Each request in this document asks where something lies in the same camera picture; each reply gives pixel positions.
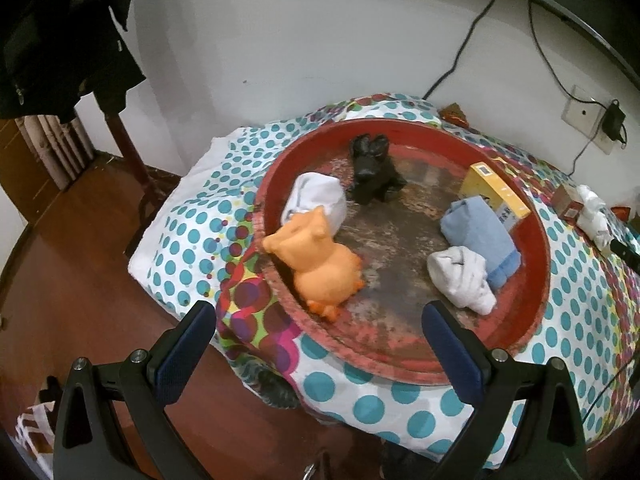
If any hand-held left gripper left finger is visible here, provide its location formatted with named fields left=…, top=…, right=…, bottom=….
left=52, top=300, right=217, bottom=480

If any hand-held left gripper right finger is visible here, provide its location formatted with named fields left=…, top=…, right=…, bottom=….
left=421, top=300, right=588, bottom=480

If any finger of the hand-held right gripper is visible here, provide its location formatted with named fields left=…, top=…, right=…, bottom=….
left=610, top=240, right=640, bottom=272

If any white sock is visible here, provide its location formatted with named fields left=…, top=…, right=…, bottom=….
left=426, top=246, right=497, bottom=315
left=280, top=172, right=347, bottom=236

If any round red tray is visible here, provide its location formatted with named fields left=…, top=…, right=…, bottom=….
left=252, top=119, right=551, bottom=386

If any light blue cloth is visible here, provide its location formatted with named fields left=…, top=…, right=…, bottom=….
left=440, top=196, right=522, bottom=291

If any orange plush toy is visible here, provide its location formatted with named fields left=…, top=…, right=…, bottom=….
left=261, top=205, right=366, bottom=318

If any black plastic bag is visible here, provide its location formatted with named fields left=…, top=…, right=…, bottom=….
left=348, top=133, right=408, bottom=206

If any white knotted plastic bag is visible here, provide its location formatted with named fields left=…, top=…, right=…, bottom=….
left=575, top=185, right=613, bottom=250

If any polka dot table cloth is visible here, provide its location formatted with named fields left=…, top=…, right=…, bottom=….
left=127, top=92, right=640, bottom=471

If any red cardboard box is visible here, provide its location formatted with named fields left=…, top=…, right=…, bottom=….
left=554, top=182, right=586, bottom=223

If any black charger adapter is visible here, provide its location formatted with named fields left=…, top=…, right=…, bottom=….
left=600, top=101, right=628, bottom=145

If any yellow cardboard box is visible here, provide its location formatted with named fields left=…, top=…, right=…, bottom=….
left=458, top=161, right=532, bottom=233

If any white patterned bag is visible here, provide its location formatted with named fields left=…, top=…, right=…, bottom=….
left=15, top=375, right=66, bottom=480

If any dark wooden stand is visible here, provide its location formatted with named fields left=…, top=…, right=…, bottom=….
left=97, top=87, right=171, bottom=256

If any orange snack wrapper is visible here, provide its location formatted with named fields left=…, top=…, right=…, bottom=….
left=440, top=102, right=470, bottom=127

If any white radiator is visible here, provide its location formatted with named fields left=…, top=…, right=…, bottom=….
left=15, top=112, right=96, bottom=191

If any dark hanging jacket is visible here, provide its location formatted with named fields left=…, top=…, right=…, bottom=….
left=0, top=0, right=147, bottom=122

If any black charger cable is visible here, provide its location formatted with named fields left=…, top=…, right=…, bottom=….
left=567, top=125, right=628, bottom=178

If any white wall socket plate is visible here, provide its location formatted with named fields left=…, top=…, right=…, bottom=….
left=561, top=85, right=618, bottom=156

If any black wall cable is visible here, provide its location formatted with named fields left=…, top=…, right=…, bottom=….
left=527, top=0, right=608, bottom=108
left=422, top=0, right=503, bottom=101

